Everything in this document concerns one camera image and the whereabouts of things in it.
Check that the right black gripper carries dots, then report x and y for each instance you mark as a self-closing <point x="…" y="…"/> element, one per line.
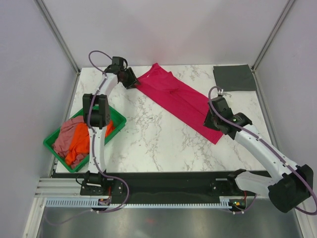
<point x="207" y="123"/>

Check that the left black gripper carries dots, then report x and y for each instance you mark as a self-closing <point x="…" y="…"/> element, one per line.
<point x="133" y="78"/>

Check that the magenta t-shirt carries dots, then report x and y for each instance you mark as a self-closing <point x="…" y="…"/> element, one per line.
<point x="184" y="102"/>

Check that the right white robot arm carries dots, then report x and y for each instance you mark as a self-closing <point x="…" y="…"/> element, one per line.
<point x="287" y="185"/>

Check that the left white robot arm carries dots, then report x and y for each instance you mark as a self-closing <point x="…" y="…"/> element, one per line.
<point x="96" y="109"/>

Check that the dark grey folded cloth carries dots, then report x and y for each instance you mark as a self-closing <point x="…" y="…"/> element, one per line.
<point x="234" y="78"/>

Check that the dusty pink t-shirt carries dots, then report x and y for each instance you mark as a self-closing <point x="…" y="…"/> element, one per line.
<point x="65" y="136"/>

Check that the orange t-shirt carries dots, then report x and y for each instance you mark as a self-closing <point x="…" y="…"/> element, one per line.
<point x="77" y="144"/>

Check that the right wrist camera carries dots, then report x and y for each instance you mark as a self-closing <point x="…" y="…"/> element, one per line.
<point x="220" y="92"/>

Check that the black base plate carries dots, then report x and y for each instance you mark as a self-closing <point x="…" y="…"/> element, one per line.
<point x="170" y="187"/>

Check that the left aluminium frame post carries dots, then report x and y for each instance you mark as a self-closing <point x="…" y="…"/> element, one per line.
<point x="57" y="34"/>

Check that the aluminium frame post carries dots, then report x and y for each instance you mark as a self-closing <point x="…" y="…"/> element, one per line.
<point x="57" y="34"/>
<point x="279" y="22"/>

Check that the aluminium rail profile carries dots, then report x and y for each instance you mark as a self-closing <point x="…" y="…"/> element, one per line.
<point x="57" y="187"/>

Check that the white slotted cable duct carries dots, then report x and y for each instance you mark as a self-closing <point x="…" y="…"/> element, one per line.
<point x="98" y="203"/>

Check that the right aluminium frame post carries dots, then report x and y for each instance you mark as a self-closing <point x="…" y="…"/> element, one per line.
<point x="279" y="22"/>

